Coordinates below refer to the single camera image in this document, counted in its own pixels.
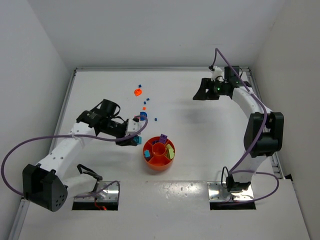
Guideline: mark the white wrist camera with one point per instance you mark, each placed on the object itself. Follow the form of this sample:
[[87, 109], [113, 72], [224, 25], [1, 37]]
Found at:
[[133, 126], [216, 72]]

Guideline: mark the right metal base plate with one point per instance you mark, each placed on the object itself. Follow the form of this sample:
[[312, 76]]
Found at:
[[218, 194]]

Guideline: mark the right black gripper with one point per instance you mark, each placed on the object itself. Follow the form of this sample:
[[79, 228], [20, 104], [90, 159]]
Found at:
[[210, 88]]

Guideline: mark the blue round lego piece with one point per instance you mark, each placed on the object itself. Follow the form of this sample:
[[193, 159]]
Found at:
[[143, 115]]

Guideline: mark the lime green purple lego brick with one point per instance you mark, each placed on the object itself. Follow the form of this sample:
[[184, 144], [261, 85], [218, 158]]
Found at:
[[170, 153]]

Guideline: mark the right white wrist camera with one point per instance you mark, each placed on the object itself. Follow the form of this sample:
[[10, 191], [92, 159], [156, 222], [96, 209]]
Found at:
[[216, 72]]

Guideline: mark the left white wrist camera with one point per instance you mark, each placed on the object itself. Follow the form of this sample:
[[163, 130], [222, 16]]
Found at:
[[133, 126]]

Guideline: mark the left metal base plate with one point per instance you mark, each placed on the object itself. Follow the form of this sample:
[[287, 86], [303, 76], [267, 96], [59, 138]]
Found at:
[[106, 191]]

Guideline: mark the orange lego brick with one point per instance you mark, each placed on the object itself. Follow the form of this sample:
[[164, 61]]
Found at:
[[138, 92]]

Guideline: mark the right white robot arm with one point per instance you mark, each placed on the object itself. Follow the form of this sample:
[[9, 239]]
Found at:
[[264, 132]]

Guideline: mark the orange round divided container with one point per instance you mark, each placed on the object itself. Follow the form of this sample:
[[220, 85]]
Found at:
[[159, 160]]

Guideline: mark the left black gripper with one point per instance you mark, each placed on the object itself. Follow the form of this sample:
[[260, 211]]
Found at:
[[124, 141]]

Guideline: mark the teal square lego brick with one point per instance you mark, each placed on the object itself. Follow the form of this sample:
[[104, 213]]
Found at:
[[138, 139]]

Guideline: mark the metal base plate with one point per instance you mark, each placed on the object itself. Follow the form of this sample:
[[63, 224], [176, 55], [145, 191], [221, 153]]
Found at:
[[106, 191], [218, 194]]

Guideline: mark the teal long lego brick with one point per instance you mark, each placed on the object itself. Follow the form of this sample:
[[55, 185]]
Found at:
[[147, 155]]

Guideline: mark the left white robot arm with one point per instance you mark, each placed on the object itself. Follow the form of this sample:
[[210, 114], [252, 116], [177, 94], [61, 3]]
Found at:
[[44, 184]]

